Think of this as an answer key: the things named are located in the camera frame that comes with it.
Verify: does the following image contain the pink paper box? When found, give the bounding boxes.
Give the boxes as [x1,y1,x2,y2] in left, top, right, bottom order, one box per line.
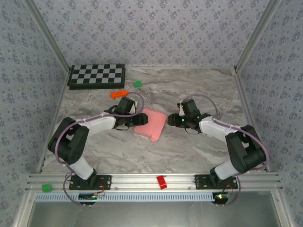
[134,107,168,142]

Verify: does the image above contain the orange plastic toy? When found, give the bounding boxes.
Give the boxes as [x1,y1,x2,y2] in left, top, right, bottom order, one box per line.
[109,89,130,100]

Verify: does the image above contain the black and grey chessboard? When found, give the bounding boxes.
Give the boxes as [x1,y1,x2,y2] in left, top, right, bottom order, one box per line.
[67,63,125,90]

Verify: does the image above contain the red block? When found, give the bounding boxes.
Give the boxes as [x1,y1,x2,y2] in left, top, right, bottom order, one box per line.
[156,175,168,190]

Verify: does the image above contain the grey metal panel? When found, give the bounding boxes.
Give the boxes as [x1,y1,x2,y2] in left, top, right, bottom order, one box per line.
[28,201,281,227]

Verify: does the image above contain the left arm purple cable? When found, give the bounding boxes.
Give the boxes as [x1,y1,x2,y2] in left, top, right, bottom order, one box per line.
[54,91,145,208]

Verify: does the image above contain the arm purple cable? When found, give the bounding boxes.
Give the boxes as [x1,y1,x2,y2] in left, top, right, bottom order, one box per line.
[181,93,270,208]
[54,91,145,208]

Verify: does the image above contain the aluminium table side rail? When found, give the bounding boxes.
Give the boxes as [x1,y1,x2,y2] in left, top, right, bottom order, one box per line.
[36,68,71,175]
[233,68,271,173]

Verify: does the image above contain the aluminium mounting rail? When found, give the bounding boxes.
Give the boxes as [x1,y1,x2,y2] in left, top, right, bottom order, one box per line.
[25,173,284,192]

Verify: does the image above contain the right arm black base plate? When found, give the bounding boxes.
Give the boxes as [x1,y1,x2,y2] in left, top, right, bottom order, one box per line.
[194,174,238,190]

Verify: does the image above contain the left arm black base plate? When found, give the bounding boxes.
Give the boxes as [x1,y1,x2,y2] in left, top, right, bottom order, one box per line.
[69,175,112,191]

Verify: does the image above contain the slotted cable duct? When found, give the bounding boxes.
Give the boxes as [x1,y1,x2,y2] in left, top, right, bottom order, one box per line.
[35,192,215,202]

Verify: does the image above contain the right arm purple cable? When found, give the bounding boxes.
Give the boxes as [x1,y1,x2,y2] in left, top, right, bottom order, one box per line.
[181,93,270,208]

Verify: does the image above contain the aluminium frame post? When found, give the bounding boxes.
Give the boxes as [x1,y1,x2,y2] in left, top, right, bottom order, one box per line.
[234,0,284,73]
[23,0,73,73]

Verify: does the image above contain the aluminium frame leg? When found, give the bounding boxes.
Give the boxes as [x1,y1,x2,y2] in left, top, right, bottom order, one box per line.
[271,191,296,227]
[13,191,36,227]

